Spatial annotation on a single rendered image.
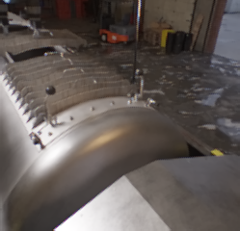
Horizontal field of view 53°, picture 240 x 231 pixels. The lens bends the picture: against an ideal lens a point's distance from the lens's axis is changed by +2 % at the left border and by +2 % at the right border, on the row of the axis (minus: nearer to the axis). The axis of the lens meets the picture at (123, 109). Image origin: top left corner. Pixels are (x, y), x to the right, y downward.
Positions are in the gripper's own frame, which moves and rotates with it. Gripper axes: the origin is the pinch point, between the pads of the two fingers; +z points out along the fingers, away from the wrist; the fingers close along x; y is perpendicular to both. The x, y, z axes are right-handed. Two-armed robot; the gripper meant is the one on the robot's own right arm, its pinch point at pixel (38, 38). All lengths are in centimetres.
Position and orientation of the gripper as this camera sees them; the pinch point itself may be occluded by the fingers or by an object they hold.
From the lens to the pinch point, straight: 194.7
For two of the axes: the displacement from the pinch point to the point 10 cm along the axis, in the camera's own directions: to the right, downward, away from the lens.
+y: 8.3, -2.4, 4.9
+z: -0.4, 8.6, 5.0
